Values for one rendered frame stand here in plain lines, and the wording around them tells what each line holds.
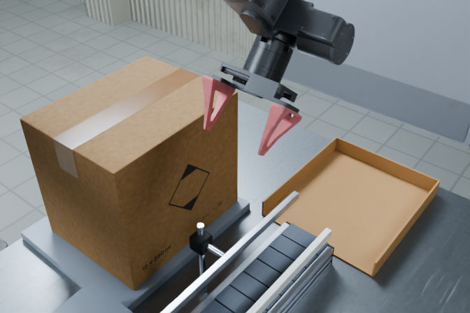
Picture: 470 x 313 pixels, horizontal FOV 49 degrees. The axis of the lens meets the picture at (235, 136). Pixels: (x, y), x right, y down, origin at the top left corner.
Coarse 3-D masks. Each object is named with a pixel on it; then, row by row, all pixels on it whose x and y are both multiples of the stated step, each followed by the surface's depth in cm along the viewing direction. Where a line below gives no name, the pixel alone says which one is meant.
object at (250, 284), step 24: (288, 240) 98; (312, 240) 98; (264, 264) 93; (288, 264) 93; (240, 288) 89; (264, 288) 89; (288, 288) 89; (216, 312) 85; (240, 312) 85; (264, 312) 85
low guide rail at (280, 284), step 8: (328, 232) 95; (320, 240) 93; (312, 248) 92; (320, 248) 94; (304, 256) 90; (312, 256) 92; (296, 264) 89; (304, 264) 90; (288, 272) 87; (296, 272) 89; (280, 280) 86; (288, 280) 87; (272, 288) 85; (280, 288) 86; (264, 296) 83; (272, 296) 84; (256, 304) 82; (264, 304) 83; (248, 312) 81; (256, 312) 81
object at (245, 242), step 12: (288, 204) 94; (276, 216) 92; (252, 228) 89; (264, 228) 90; (240, 240) 87; (252, 240) 88; (228, 252) 85; (240, 252) 86; (216, 264) 83; (228, 264) 84; (204, 276) 81; (192, 288) 79; (180, 300) 77; (168, 312) 75
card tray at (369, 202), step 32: (320, 160) 124; (352, 160) 125; (384, 160) 120; (288, 192) 116; (320, 192) 116; (352, 192) 116; (384, 192) 116; (416, 192) 116; (320, 224) 108; (352, 224) 108; (384, 224) 108; (352, 256) 101; (384, 256) 98
